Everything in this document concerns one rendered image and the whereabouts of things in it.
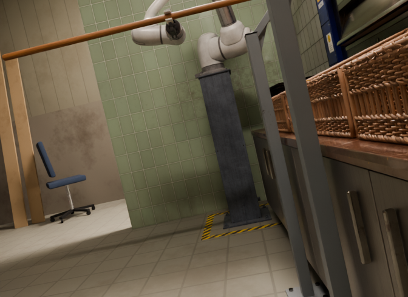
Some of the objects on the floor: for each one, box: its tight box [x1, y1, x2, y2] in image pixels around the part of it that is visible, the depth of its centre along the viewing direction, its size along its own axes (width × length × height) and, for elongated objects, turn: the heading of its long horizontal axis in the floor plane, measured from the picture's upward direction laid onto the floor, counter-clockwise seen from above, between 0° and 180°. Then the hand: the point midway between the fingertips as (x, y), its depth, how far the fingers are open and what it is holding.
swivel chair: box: [36, 142, 95, 223], centre depth 422 cm, size 54×51×92 cm
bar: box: [244, 0, 352, 297], centre depth 138 cm, size 31×127×118 cm, turn 77°
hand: (168, 17), depth 167 cm, fingers closed on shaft, 3 cm apart
